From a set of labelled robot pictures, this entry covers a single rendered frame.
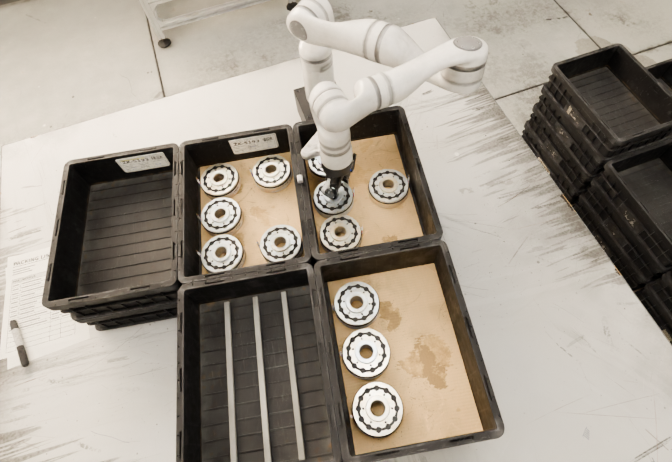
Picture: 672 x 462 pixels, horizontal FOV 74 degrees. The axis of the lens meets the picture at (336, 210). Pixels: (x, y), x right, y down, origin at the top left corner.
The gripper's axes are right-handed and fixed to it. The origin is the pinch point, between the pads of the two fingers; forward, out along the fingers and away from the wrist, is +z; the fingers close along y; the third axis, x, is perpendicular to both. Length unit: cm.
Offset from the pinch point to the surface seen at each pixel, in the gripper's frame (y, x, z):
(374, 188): 4.4, -7.9, -0.7
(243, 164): -6.3, 28.2, 2.2
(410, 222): 2.0, -19.9, 2.3
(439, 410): -33, -46, 2
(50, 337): -71, 46, 15
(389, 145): 20.2, -3.3, 2.3
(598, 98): 104, -49, 37
